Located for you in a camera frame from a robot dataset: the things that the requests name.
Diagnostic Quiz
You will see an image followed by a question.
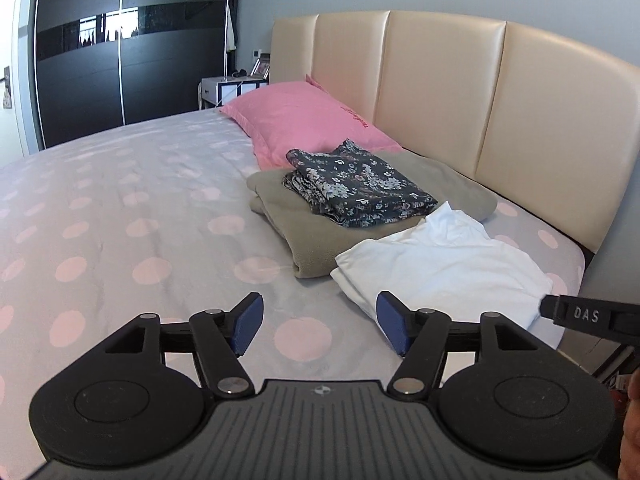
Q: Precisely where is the person's right hand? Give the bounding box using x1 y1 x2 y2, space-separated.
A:
617 368 640 480

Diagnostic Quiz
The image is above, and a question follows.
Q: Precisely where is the folded white garment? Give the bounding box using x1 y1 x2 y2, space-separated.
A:
331 204 553 328

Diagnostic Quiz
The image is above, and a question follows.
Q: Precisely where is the folded khaki fleece garment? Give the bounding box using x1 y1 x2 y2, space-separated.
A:
247 143 497 278

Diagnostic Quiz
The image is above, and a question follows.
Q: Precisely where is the pink polka-dot bed sheet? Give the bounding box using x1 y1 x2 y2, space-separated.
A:
0 106 586 480

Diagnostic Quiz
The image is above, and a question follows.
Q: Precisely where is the folded dark floral garment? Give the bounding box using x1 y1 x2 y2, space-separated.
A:
282 139 438 228

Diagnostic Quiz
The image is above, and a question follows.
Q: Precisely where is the beige headboard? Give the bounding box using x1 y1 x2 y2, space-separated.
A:
270 10 639 251

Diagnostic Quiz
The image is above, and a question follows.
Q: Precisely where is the pink pillow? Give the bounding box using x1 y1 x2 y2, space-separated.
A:
220 77 401 170

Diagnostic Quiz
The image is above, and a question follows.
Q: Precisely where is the white bedside table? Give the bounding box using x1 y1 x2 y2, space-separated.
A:
198 76 268 110

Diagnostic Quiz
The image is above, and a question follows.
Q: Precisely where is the white door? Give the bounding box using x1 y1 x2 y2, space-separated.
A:
0 0 28 167

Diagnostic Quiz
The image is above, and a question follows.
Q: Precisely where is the dark wardrobe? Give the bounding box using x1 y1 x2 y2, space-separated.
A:
32 0 235 148

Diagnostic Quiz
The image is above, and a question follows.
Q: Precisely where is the photo frame on nightstand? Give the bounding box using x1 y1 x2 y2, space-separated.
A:
250 56 270 80

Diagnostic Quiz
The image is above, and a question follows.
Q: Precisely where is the black door handle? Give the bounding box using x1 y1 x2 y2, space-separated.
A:
0 66 13 110

